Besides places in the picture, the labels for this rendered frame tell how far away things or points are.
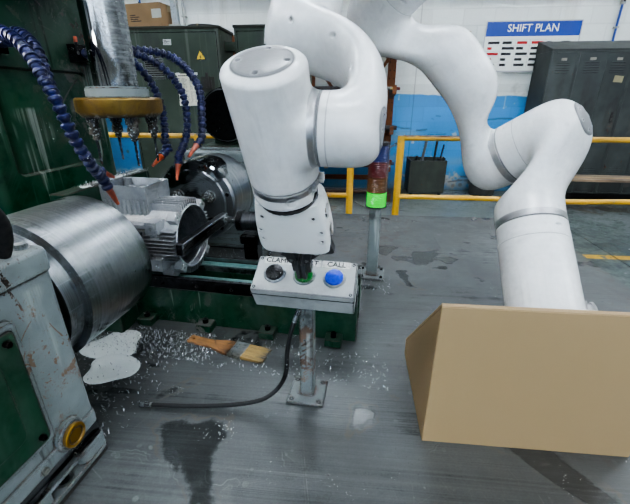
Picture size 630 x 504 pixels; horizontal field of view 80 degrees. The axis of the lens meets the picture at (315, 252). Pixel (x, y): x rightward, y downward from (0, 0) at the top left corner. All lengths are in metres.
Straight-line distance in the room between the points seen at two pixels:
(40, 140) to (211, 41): 3.26
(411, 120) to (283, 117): 5.59
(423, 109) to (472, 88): 5.18
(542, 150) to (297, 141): 0.52
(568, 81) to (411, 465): 5.64
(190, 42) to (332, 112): 3.95
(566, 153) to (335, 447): 0.65
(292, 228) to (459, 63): 0.45
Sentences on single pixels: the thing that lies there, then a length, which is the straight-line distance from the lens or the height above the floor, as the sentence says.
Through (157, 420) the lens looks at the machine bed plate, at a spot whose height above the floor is 0.80.
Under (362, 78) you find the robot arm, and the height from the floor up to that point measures 1.35.
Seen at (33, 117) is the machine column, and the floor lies 1.29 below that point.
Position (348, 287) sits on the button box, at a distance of 0.59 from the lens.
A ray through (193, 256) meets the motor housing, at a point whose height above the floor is 0.94.
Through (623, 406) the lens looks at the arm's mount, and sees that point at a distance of 0.77.
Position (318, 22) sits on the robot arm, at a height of 1.41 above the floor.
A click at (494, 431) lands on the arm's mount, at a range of 0.73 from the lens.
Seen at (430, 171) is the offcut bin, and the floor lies 0.37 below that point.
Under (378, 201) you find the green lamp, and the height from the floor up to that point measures 1.05.
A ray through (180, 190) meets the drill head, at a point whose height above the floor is 1.08.
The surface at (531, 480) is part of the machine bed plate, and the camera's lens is 0.74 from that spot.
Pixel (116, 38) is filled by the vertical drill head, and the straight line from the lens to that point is 0.97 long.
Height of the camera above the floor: 1.34
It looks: 23 degrees down
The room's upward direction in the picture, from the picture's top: straight up
